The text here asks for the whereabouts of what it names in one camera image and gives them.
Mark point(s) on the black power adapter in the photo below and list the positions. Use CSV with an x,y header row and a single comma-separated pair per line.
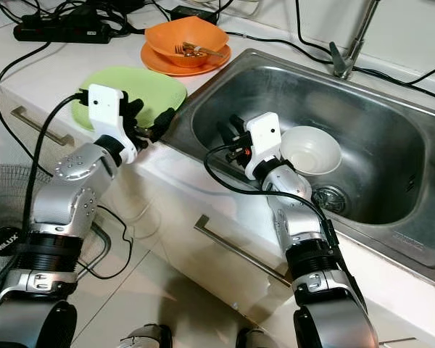
x,y
192,13

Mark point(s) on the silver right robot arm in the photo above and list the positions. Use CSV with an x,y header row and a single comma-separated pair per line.
x,y
297,217

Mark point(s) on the steel sink drain strainer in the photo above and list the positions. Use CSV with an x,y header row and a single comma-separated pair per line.
x,y
330,199

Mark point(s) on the stainless steel sink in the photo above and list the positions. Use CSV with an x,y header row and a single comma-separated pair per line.
x,y
384,123

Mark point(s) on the orange plate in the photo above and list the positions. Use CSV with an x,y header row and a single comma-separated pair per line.
x,y
159,64

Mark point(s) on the white bowl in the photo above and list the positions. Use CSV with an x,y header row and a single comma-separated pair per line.
x,y
312,150

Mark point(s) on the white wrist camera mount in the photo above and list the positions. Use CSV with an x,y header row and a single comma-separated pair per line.
x,y
264,139
107,112

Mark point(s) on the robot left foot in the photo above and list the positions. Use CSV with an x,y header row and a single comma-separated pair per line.
x,y
146,337

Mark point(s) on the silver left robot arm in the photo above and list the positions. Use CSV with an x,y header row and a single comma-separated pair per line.
x,y
61,196

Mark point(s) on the silver fork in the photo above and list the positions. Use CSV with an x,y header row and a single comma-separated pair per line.
x,y
203,49

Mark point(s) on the orange bowl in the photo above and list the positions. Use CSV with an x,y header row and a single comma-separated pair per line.
x,y
170,32

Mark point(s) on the black power strip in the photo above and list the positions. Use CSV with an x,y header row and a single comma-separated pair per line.
x,y
61,30

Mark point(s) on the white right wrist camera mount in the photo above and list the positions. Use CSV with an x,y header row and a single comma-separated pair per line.
x,y
264,139

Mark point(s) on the steel faucet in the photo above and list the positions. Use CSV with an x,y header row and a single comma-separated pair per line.
x,y
351,43

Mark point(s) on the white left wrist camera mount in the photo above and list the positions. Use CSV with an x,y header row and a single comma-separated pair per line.
x,y
107,112

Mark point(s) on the green plate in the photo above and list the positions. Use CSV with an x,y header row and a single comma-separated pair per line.
x,y
156,83

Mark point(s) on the grey standing fan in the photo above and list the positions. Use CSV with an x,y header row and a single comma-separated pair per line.
x,y
7,235

